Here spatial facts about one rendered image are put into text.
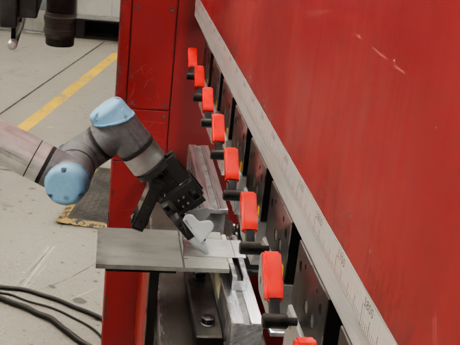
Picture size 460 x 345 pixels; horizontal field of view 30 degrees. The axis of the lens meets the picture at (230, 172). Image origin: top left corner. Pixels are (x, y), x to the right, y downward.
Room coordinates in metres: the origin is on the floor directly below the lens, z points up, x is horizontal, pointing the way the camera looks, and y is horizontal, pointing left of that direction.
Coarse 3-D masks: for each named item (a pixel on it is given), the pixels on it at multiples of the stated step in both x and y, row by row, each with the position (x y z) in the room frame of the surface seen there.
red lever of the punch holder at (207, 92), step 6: (204, 90) 1.73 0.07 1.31; (210, 90) 1.73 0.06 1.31; (204, 96) 1.72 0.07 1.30; (210, 96) 1.72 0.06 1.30; (204, 102) 1.71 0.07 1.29; (210, 102) 1.70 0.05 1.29; (204, 108) 1.69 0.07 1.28; (210, 108) 1.69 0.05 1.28; (210, 114) 1.69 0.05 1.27; (204, 120) 1.67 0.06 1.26; (210, 120) 1.67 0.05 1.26; (204, 126) 1.67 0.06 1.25; (210, 126) 1.67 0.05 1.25
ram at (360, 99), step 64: (256, 0) 1.44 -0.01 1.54; (320, 0) 1.00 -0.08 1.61; (384, 0) 0.77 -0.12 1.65; (448, 0) 0.62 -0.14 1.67; (256, 64) 1.37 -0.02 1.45; (320, 64) 0.96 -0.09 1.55; (384, 64) 0.74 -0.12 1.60; (448, 64) 0.60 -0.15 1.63; (256, 128) 1.31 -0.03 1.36; (320, 128) 0.92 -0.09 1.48; (384, 128) 0.71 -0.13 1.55; (448, 128) 0.58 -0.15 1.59; (320, 192) 0.88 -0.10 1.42; (384, 192) 0.68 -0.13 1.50; (448, 192) 0.56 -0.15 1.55; (320, 256) 0.85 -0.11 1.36; (384, 256) 0.66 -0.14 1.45; (448, 256) 0.54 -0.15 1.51; (384, 320) 0.64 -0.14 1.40; (448, 320) 0.52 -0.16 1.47
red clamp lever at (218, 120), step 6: (216, 114) 1.54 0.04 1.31; (216, 120) 1.52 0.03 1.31; (222, 120) 1.53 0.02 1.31; (216, 126) 1.51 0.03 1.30; (222, 126) 1.52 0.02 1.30; (216, 132) 1.50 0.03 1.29; (222, 132) 1.51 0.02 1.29; (216, 138) 1.49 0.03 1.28; (222, 138) 1.50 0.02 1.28; (216, 144) 1.49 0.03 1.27; (216, 150) 1.48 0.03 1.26; (222, 150) 1.48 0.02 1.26; (210, 156) 1.47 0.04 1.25; (216, 156) 1.47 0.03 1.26; (222, 156) 1.47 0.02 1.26
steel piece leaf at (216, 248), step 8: (184, 240) 1.65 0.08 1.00; (208, 240) 1.66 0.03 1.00; (216, 240) 1.67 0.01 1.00; (224, 240) 1.67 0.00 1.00; (184, 248) 1.61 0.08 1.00; (192, 248) 1.62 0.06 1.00; (208, 248) 1.62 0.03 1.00; (216, 248) 1.63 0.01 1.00; (224, 248) 1.63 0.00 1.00; (232, 248) 1.64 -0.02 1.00; (192, 256) 1.58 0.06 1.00; (200, 256) 1.59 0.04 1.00; (208, 256) 1.59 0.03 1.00; (216, 256) 1.59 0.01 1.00; (224, 256) 1.59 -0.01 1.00; (232, 256) 1.60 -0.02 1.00
